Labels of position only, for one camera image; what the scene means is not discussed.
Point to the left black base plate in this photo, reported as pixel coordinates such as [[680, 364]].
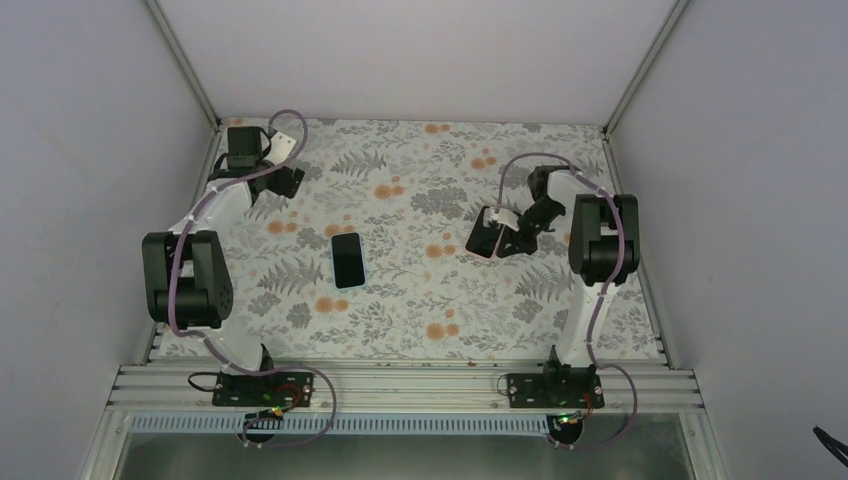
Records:
[[280, 390]]

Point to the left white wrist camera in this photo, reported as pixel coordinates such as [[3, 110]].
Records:
[[281, 147]]

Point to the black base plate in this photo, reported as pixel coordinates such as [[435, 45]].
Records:
[[537, 391], [280, 390]]

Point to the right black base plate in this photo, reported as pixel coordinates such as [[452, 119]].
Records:
[[537, 391]]

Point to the black object at edge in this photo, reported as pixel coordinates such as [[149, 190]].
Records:
[[834, 446]]

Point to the aluminium rail frame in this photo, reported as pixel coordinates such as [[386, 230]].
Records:
[[410, 387]]

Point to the phone in blue case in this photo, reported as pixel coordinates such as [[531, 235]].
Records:
[[348, 261]]

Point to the phone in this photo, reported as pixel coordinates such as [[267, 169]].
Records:
[[482, 240], [348, 261]]

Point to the floral patterned table mat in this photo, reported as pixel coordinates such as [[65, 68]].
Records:
[[411, 190]]

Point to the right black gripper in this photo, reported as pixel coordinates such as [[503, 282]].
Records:
[[521, 244]]

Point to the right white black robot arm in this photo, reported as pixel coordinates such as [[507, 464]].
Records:
[[603, 251]]

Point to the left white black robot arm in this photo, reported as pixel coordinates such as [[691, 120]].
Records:
[[187, 281]]

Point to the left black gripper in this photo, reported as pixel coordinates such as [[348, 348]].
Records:
[[280, 186]]

